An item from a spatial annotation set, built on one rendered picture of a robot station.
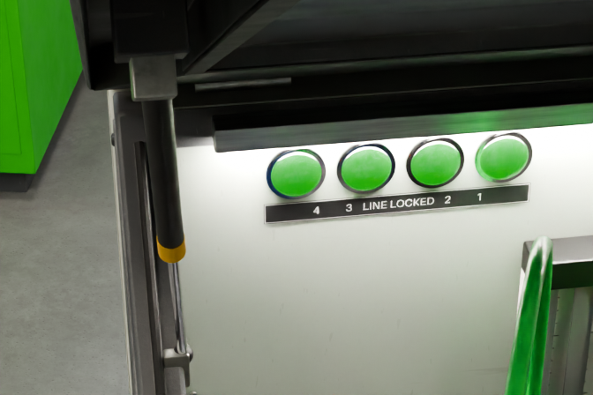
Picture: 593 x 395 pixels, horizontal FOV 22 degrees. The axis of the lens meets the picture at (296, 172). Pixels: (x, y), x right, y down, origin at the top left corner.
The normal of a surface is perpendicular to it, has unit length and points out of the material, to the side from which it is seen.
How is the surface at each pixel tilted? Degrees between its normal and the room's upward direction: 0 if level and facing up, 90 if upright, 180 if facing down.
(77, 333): 0
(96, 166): 0
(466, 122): 90
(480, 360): 90
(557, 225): 90
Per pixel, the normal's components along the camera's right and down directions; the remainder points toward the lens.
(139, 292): 0.11, -0.28
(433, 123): 0.15, 0.51
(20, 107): -0.08, 0.52
